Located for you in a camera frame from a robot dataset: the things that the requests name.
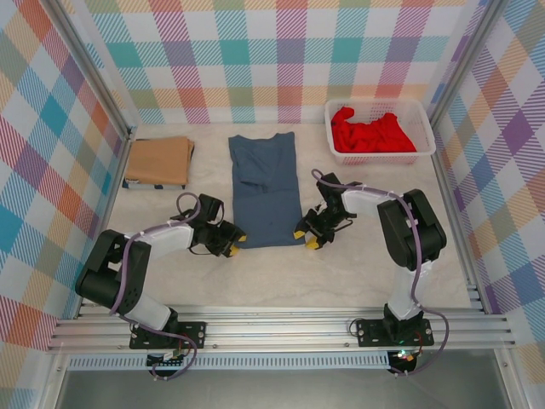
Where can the blue t-shirt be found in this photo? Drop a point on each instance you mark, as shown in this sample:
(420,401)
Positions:
(264,213)

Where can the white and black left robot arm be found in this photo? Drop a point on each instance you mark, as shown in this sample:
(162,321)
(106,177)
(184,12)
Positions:
(170,238)

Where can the white plastic basket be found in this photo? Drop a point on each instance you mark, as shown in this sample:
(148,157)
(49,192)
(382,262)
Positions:
(370,161)

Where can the red t-shirt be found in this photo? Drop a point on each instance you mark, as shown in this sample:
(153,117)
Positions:
(370,138)

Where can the folded tan t-shirt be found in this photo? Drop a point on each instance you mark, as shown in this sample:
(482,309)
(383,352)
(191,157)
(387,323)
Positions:
(157,159)

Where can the grey metal panel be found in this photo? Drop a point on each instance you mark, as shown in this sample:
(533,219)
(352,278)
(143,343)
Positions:
(277,392)

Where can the aluminium mounting rail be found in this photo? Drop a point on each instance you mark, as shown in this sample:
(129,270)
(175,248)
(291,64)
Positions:
(277,330)

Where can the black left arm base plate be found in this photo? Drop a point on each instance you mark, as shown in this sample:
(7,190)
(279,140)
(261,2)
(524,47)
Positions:
(196,334)

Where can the aluminium side rail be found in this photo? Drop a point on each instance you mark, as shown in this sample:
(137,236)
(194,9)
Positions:
(108,213)

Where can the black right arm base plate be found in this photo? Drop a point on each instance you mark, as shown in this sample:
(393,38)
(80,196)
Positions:
(368,334)

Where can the aluminium frame post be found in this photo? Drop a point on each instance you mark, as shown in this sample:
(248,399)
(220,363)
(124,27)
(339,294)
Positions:
(97,68)
(464,64)

